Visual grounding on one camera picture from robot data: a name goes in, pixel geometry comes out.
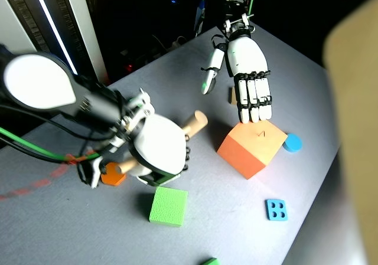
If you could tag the large orange cube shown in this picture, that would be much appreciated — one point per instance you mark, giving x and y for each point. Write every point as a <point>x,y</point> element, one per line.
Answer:
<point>242,155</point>

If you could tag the wooden mallet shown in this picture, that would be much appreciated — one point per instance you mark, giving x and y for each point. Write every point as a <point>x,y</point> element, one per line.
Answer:
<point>196,123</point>

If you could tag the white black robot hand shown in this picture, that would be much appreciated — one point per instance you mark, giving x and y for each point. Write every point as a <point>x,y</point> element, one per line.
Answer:
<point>245,55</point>
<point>159,147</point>

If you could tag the blue square four-hole block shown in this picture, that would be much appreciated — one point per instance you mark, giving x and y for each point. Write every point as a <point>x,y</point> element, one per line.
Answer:
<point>276,205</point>

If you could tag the blurred tan panel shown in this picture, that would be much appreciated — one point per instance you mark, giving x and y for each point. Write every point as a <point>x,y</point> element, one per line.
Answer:
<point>360,99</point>

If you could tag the large green foam cube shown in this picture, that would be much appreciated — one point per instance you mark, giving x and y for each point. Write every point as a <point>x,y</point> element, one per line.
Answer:
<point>168,207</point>

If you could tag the blue round disc block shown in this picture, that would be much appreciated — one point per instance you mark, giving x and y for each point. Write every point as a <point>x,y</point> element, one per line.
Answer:
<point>293,143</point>

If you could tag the small green letter block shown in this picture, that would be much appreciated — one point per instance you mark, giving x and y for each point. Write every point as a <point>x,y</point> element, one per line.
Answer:
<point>211,262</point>

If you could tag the orange hexagon block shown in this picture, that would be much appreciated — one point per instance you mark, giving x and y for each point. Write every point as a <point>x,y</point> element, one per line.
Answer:
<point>113,179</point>

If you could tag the grey table cloth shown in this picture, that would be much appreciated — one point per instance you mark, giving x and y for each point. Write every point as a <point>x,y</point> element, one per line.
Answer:
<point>88,232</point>

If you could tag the small wooden rectangular block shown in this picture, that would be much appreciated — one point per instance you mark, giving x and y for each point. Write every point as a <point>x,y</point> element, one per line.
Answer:
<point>232,98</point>

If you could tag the white power plug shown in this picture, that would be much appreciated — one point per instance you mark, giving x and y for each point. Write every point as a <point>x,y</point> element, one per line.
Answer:
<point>178,43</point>

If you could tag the white black striped cabinet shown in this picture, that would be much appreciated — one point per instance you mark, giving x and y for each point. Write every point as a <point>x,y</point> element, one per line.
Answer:
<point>79,17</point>

